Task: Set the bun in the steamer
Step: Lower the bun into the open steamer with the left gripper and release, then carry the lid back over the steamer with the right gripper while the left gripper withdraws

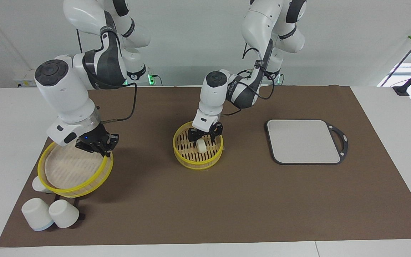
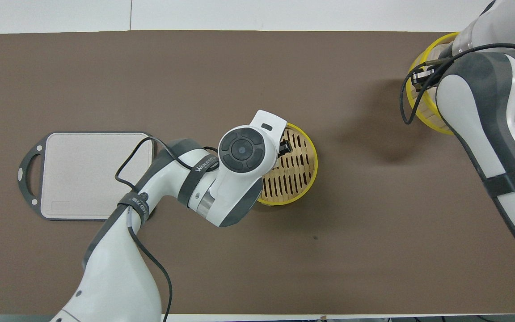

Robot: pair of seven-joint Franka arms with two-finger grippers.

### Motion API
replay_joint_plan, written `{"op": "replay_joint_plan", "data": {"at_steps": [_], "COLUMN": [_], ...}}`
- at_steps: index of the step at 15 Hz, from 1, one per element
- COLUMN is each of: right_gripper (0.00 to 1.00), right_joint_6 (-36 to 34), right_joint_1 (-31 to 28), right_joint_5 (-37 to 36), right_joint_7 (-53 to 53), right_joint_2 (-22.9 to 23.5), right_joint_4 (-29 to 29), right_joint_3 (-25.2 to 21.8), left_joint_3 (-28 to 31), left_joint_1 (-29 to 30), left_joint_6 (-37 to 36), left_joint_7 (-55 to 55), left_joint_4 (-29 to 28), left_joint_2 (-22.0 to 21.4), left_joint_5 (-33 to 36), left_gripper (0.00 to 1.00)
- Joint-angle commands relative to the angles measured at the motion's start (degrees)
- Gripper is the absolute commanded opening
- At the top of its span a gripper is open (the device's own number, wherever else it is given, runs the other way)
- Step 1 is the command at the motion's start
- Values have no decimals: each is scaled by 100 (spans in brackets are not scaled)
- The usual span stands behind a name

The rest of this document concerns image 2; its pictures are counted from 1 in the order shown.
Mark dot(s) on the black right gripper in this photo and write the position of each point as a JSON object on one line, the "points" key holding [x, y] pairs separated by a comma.
{"points": [[436, 66]]}

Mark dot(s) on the white cutting board grey rim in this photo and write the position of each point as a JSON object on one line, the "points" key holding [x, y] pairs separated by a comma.
{"points": [[74, 179]]}

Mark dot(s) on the brown table mat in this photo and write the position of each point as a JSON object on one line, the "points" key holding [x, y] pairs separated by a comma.
{"points": [[329, 268]]}

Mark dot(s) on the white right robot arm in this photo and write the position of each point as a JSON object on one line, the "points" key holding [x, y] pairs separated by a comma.
{"points": [[476, 134]]}

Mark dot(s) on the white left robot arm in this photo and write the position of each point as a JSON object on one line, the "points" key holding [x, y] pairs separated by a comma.
{"points": [[235, 179]]}

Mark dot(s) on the yellow bamboo steamer base tier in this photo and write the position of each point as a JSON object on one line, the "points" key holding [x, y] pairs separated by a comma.
{"points": [[297, 179]]}

